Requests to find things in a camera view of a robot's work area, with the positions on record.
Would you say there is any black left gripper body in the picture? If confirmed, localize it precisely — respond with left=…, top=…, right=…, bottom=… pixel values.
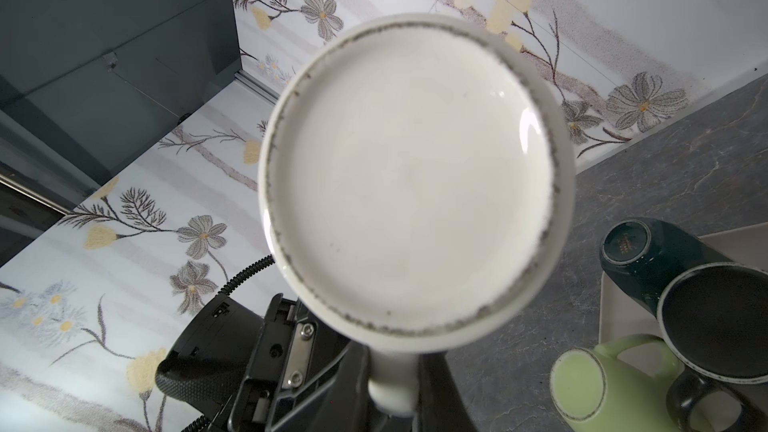
left=226, top=294, right=349, bottom=431

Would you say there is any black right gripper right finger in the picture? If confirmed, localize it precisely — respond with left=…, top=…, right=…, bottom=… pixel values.
left=413, top=353, right=476, bottom=432

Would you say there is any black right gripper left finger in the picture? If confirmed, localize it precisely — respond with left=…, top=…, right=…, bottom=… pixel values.
left=323, top=342, right=384, bottom=431

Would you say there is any white cream mug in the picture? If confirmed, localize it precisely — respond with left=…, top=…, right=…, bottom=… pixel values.
left=258, top=14, right=575, bottom=417

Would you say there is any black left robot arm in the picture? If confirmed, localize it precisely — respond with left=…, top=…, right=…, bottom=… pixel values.
left=155, top=256, right=349, bottom=431

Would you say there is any light green mug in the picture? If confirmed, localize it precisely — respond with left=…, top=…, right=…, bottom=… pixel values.
left=549, top=334, right=682, bottom=431

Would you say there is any dark green mug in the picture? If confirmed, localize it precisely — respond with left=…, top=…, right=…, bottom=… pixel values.
left=600, top=217, right=730, bottom=314

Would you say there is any black mug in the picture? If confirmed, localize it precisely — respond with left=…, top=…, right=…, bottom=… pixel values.
left=656, top=263, right=767, bottom=431

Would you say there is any beige rectangular tray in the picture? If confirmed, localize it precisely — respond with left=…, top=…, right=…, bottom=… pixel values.
left=599, top=224, right=767, bottom=431

